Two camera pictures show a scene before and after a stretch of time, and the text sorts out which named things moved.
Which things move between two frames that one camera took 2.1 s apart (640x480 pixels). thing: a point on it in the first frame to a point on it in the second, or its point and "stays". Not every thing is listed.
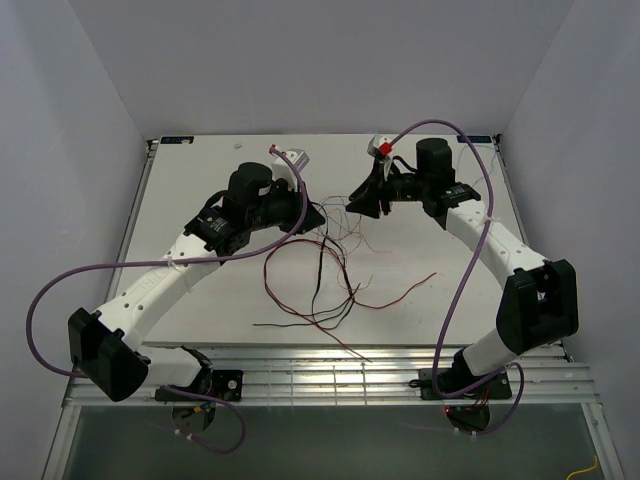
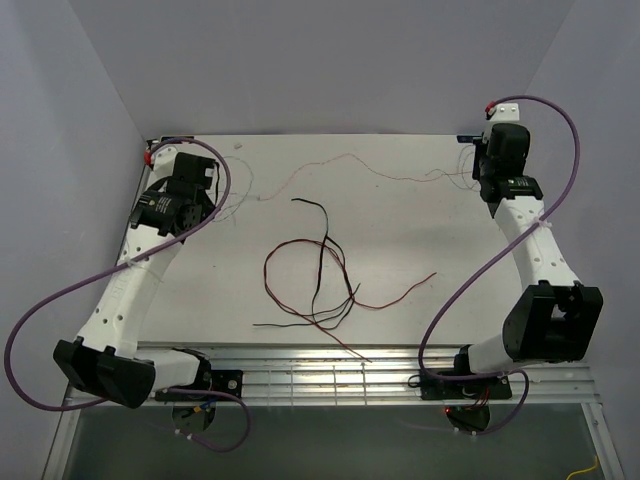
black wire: [314, 296] stays
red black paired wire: [356, 301] stays
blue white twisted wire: [344, 227] to [462, 173]
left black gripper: [294, 197] to [209, 204]
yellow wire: [578, 471] stays
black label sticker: [475, 139] stays
